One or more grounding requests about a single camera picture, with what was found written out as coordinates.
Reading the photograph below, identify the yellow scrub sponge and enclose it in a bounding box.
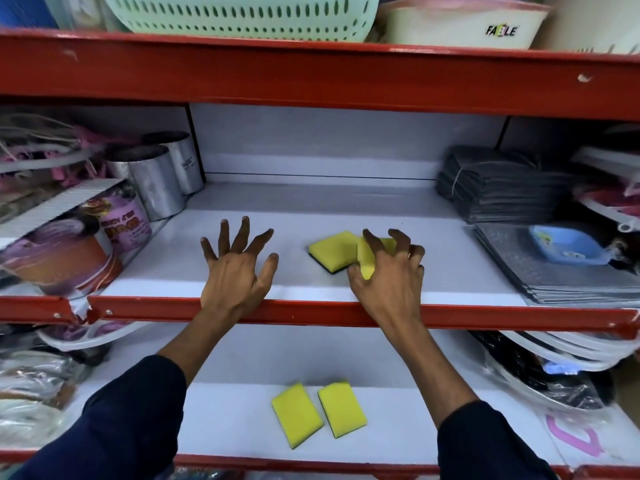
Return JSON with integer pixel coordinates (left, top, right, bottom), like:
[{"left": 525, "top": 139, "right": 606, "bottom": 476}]
[
  {"left": 317, "top": 380, "right": 368, "bottom": 440},
  {"left": 356, "top": 237, "right": 399, "bottom": 281},
  {"left": 271, "top": 383, "right": 325, "bottom": 450},
  {"left": 308, "top": 231, "right": 360, "bottom": 275}
]

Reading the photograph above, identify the stack of grey mats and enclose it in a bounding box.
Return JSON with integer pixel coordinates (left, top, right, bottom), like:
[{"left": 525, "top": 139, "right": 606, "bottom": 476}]
[{"left": 473, "top": 223, "right": 640, "bottom": 309}]

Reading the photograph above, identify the white plastic container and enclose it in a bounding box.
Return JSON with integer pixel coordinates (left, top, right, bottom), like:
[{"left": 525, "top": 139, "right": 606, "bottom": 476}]
[{"left": 529, "top": 0, "right": 640, "bottom": 56}]

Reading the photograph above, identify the red metal shelf rack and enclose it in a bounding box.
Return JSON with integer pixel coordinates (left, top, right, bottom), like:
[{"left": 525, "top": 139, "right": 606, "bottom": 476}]
[{"left": 0, "top": 28, "right": 640, "bottom": 480}]

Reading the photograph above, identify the person's left forearm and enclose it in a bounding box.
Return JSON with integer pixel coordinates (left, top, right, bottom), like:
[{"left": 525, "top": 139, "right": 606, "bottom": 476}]
[{"left": 10, "top": 305, "right": 241, "bottom": 480}]

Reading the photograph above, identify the person's left hand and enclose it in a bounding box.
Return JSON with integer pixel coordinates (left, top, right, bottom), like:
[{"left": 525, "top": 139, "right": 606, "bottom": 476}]
[{"left": 200, "top": 216, "right": 280, "bottom": 321}]

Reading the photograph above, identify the bundle of pink hangers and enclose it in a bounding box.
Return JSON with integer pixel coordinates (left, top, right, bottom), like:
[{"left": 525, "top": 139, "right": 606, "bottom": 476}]
[{"left": 0, "top": 113, "right": 113, "bottom": 198}]

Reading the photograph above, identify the small purple cookware box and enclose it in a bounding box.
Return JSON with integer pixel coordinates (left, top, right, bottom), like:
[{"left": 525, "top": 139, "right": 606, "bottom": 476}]
[{"left": 80, "top": 182, "right": 153, "bottom": 256}]

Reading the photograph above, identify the steel cylinder container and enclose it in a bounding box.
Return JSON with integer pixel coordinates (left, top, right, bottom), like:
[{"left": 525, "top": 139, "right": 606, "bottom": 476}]
[
  {"left": 142, "top": 131, "right": 205, "bottom": 196},
  {"left": 104, "top": 144, "right": 187, "bottom": 222}
]

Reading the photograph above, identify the blue plastic dish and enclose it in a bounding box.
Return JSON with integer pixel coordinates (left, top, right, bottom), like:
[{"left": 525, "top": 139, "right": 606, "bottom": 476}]
[{"left": 528, "top": 224, "right": 612, "bottom": 267}]

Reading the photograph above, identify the stack of white wrapped plates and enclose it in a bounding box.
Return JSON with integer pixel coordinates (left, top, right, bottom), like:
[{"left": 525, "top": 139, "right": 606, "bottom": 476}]
[{"left": 569, "top": 126, "right": 640, "bottom": 233}]

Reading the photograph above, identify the person's right forearm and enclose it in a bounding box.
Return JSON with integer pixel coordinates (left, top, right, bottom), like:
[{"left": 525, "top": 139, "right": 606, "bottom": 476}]
[{"left": 377, "top": 319, "right": 560, "bottom": 480}]

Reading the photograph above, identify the stack of white oval trays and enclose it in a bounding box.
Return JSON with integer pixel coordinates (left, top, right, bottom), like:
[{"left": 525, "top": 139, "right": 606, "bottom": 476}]
[{"left": 469, "top": 329, "right": 640, "bottom": 413}]

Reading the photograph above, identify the cream plastic basin pink rim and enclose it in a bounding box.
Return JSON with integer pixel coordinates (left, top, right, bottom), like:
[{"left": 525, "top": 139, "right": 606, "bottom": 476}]
[{"left": 374, "top": 0, "right": 552, "bottom": 51}]

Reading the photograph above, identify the pink plastic piece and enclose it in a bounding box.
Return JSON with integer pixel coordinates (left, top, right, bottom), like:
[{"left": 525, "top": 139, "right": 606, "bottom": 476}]
[{"left": 545, "top": 414, "right": 607, "bottom": 459}]

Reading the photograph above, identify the blue plastic item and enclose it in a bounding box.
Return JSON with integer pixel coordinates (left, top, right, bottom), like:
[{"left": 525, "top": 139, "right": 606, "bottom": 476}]
[{"left": 0, "top": 0, "right": 60, "bottom": 30}]

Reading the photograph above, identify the large purple cookware box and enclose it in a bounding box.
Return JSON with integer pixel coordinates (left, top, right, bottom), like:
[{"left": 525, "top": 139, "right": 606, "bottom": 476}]
[{"left": 0, "top": 178, "right": 125, "bottom": 301}]

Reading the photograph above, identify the person's right hand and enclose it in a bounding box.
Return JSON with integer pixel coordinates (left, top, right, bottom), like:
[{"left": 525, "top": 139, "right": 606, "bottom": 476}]
[{"left": 347, "top": 228, "right": 426, "bottom": 328}]

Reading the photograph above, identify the green slotted plastic basket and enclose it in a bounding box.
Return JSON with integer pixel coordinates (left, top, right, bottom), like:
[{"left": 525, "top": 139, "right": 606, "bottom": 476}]
[{"left": 99, "top": 0, "right": 382, "bottom": 43}]

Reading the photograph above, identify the stack of grey cloths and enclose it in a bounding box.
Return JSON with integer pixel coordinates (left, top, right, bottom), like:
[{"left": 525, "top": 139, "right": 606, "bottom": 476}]
[{"left": 436, "top": 146, "right": 577, "bottom": 225}]

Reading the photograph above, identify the pile of plastic wrapped goods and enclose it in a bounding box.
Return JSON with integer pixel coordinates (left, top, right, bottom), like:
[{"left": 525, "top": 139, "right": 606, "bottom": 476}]
[{"left": 0, "top": 322, "right": 113, "bottom": 448}]

